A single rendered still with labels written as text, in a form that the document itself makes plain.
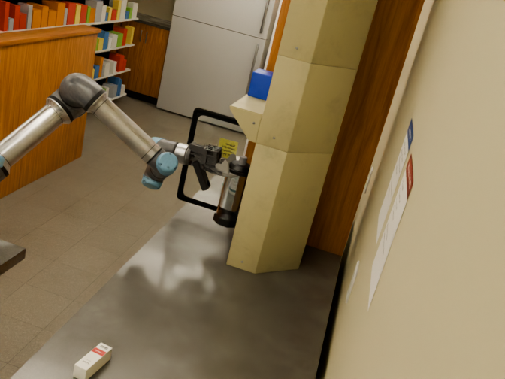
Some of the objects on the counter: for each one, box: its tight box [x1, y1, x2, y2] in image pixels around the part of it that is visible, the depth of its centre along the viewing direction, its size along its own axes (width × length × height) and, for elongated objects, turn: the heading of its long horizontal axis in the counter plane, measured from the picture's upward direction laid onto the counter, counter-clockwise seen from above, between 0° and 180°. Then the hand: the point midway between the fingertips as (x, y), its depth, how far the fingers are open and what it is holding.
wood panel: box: [266, 0, 425, 256], centre depth 224 cm, size 49×3×140 cm, turn 47°
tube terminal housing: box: [226, 55, 358, 274], centre depth 215 cm, size 25×32×77 cm
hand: (238, 173), depth 219 cm, fingers closed on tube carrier, 10 cm apart
